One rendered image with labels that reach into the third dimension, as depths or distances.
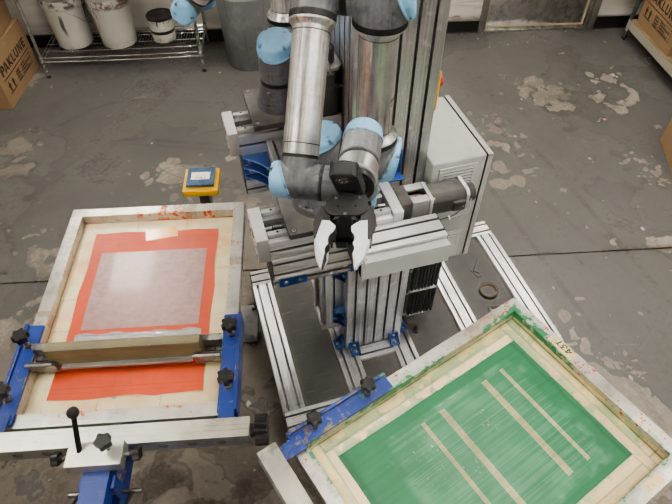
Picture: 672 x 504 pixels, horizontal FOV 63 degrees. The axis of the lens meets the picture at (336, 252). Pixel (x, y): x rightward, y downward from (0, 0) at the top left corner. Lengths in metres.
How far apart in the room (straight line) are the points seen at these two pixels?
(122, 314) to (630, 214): 2.93
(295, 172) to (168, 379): 0.75
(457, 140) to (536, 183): 1.93
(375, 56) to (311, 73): 0.16
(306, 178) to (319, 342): 1.46
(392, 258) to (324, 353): 1.02
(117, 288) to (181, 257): 0.22
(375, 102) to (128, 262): 1.00
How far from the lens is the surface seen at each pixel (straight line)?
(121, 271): 1.88
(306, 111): 1.12
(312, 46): 1.14
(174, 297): 1.76
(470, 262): 2.84
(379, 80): 1.25
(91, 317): 1.80
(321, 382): 2.39
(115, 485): 1.45
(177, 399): 1.57
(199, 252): 1.86
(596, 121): 4.42
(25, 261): 3.49
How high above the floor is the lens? 2.31
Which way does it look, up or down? 48 degrees down
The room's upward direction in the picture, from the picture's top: straight up
